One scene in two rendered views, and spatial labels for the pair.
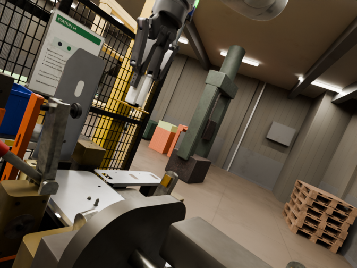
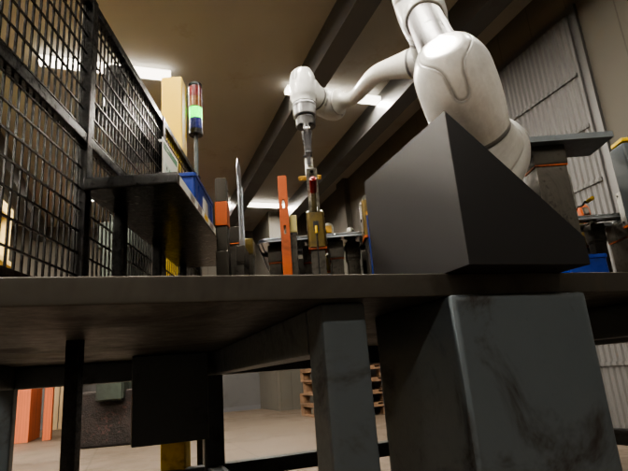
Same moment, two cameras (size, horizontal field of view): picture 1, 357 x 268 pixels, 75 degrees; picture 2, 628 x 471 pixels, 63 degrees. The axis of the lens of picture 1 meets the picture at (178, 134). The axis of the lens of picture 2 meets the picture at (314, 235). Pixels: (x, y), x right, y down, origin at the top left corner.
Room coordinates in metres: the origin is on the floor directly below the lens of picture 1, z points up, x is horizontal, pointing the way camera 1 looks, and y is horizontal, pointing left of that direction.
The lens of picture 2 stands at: (-0.90, 1.15, 0.54)
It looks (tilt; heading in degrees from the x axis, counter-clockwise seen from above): 15 degrees up; 324
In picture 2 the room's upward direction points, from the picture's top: 5 degrees counter-clockwise
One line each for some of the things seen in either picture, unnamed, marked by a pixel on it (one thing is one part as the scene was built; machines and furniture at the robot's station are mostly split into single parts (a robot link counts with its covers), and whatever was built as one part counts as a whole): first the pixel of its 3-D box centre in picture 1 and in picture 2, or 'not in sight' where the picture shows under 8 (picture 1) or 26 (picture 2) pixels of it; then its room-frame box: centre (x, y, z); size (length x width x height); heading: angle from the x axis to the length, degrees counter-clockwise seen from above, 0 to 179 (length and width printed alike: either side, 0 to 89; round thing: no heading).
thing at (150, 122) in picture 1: (137, 124); not in sight; (9.19, 1.63, 0.33); 1.68 x 1.54 x 0.66; 75
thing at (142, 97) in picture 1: (142, 91); not in sight; (0.54, 0.11, 1.29); 0.03 x 0.01 x 0.07; 56
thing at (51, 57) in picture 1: (67, 61); (168, 185); (0.93, 0.51, 1.30); 0.23 x 0.02 x 0.31; 145
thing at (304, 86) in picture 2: not in sight; (305, 88); (0.54, 0.11, 1.63); 0.13 x 0.11 x 0.16; 107
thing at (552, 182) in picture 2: not in sight; (556, 221); (-0.14, -0.27, 0.92); 0.10 x 0.08 x 0.45; 55
